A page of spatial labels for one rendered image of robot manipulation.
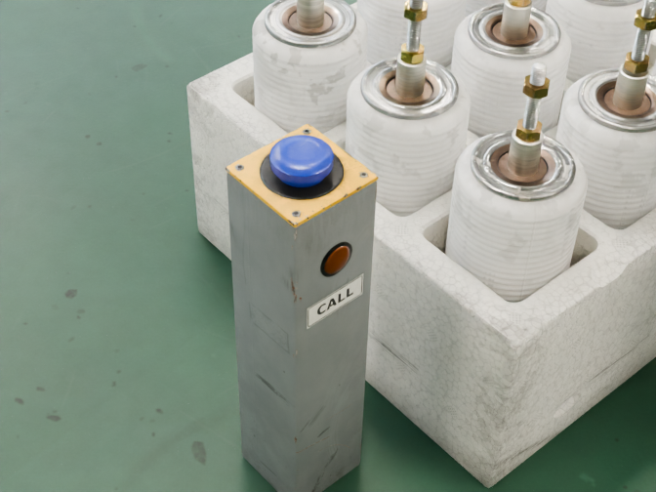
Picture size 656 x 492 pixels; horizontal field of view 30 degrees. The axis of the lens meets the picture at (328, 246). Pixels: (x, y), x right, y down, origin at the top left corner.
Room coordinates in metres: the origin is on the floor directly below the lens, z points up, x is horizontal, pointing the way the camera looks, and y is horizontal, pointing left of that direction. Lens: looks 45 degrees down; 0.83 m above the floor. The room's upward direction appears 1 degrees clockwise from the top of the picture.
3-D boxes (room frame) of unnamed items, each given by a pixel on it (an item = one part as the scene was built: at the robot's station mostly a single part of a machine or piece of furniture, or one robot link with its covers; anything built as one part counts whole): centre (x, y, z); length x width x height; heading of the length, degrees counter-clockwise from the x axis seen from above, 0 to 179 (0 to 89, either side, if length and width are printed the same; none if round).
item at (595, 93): (0.75, -0.23, 0.25); 0.08 x 0.08 x 0.01
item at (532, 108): (0.67, -0.14, 0.30); 0.01 x 0.01 x 0.08
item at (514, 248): (0.67, -0.14, 0.16); 0.10 x 0.10 x 0.18
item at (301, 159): (0.59, 0.02, 0.32); 0.04 x 0.04 x 0.02
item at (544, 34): (0.83, -0.15, 0.25); 0.08 x 0.08 x 0.01
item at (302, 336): (0.58, 0.02, 0.16); 0.07 x 0.07 x 0.31; 42
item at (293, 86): (0.84, 0.02, 0.16); 0.10 x 0.10 x 0.18
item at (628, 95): (0.75, -0.23, 0.26); 0.02 x 0.02 x 0.03
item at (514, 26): (0.83, -0.15, 0.26); 0.02 x 0.02 x 0.03
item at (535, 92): (0.67, -0.14, 0.32); 0.02 x 0.02 x 0.01; 77
